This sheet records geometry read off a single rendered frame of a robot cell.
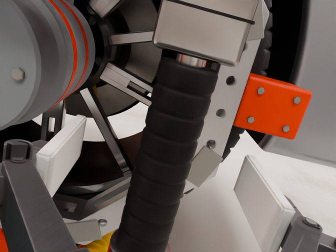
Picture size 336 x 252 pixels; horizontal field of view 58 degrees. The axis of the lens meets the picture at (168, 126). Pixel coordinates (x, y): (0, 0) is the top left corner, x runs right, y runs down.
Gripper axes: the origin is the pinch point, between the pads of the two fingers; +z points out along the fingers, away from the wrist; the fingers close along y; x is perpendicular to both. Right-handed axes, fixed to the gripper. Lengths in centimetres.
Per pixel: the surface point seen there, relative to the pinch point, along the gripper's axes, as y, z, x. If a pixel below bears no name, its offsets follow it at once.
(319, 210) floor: 138, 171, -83
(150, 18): -4.9, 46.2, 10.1
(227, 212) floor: 61, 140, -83
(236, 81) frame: 8.7, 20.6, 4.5
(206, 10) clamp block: -0.1, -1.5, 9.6
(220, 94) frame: 7.2, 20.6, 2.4
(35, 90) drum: -10.9, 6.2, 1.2
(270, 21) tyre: 13.2, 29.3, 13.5
